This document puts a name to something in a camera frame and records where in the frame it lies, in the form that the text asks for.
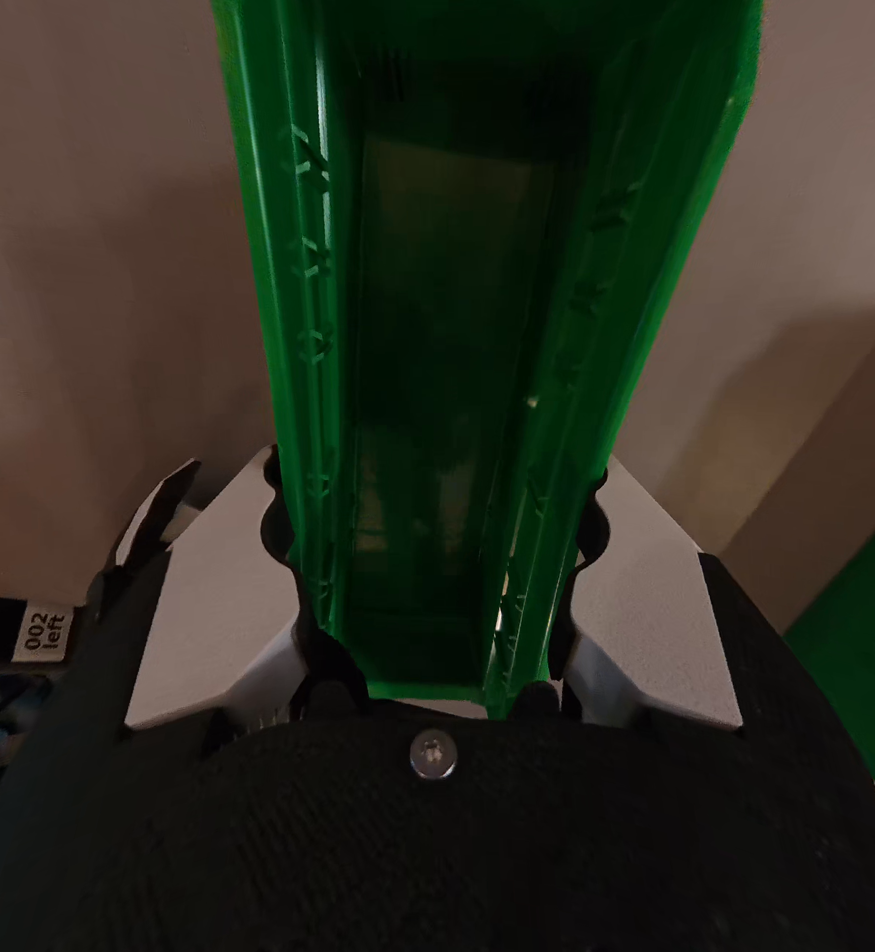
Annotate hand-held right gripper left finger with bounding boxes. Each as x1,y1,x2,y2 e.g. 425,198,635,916
124,445,369,730

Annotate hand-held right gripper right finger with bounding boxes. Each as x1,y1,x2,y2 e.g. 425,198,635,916
548,454,745,735

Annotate green plastic bin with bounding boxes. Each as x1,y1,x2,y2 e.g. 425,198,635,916
210,0,764,721
783,494,875,782

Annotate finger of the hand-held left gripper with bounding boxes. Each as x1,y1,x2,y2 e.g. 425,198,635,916
112,459,202,575

